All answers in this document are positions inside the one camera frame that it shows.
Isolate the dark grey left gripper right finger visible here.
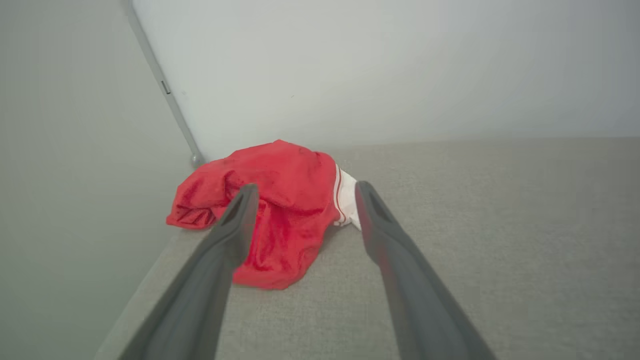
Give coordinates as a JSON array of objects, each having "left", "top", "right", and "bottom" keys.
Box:
[{"left": 353, "top": 181, "right": 497, "bottom": 360}]

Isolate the grey metal wall trim strip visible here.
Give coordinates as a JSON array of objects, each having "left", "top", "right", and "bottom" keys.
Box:
[{"left": 122, "top": 0, "right": 206, "bottom": 169}]

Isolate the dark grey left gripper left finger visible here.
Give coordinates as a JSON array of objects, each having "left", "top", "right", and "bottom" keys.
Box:
[{"left": 119, "top": 183, "right": 260, "bottom": 360}]

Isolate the red jersey with white trim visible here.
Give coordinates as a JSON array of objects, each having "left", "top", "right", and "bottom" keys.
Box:
[{"left": 166, "top": 139, "right": 363, "bottom": 291}]

